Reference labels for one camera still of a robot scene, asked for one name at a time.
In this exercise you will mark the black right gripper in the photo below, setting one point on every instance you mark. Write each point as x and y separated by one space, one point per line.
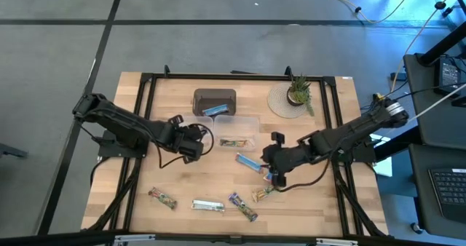
284 156

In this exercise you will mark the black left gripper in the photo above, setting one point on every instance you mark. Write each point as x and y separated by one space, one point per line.
189 144

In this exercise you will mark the blue granola bar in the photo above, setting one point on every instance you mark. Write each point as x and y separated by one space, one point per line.
215 110
268 177
249 162

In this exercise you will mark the orange Chewy granola bar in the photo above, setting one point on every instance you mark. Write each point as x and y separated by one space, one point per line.
262 194
233 142

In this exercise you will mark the green red granola bar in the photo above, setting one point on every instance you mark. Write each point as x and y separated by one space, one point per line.
162 198

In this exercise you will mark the silver-backed granola bar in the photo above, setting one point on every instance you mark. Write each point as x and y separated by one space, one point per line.
208 205

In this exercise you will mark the purple-blue Chewy granola bar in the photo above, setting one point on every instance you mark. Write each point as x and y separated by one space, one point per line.
242 206

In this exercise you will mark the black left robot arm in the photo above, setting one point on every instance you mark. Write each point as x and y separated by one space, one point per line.
120 120

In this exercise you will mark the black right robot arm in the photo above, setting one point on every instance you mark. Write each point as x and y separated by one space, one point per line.
349 133

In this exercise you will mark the clear plastic bin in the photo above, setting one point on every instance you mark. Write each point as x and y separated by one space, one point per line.
236 127
196 119

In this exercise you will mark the round woven mat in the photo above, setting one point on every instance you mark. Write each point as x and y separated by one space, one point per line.
278 106

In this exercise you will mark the dark brown plastic bin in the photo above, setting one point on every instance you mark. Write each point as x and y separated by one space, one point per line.
215 97

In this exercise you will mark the potted succulent plant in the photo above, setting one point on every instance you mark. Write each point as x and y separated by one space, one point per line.
296 93

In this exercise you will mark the black side desk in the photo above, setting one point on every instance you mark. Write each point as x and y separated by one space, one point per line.
422 187
429 129

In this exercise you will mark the black caster wheel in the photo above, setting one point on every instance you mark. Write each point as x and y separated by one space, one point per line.
416 228

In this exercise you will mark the black laptop keyboard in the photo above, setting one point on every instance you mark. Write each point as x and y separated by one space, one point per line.
451 191

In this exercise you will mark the black chair leg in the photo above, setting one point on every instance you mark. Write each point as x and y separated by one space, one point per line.
11 151

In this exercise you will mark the black power adapter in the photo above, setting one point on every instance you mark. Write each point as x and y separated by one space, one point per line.
448 75

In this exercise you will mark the black aluminium rig frame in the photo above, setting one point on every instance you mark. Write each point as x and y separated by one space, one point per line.
236 76

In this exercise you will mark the black table-edge camera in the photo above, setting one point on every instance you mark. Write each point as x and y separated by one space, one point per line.
235 239

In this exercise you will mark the black slanted post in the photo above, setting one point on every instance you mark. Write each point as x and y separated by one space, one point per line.
442 46

